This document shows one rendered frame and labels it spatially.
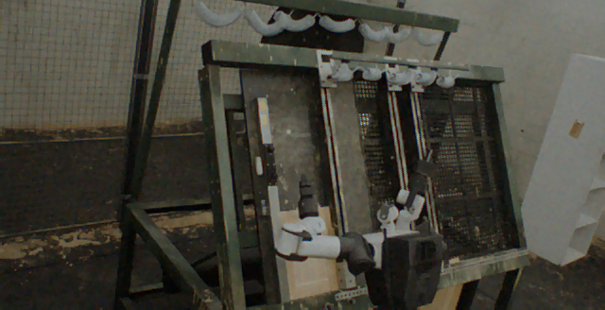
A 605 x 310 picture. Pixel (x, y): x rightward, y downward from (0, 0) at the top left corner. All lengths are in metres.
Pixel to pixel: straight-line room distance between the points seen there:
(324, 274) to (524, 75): 5.61
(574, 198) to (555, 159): 0.42
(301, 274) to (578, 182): 3.97
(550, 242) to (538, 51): 2.64
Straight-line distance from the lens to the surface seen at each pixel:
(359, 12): 3.70
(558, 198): 6.35
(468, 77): 3.81
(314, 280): 2.84
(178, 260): 3.12
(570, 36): 7.81
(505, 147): 4.05
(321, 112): 2.93
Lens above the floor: 2.35
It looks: 17 degrees down
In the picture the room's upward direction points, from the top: 12 degrees clockwise
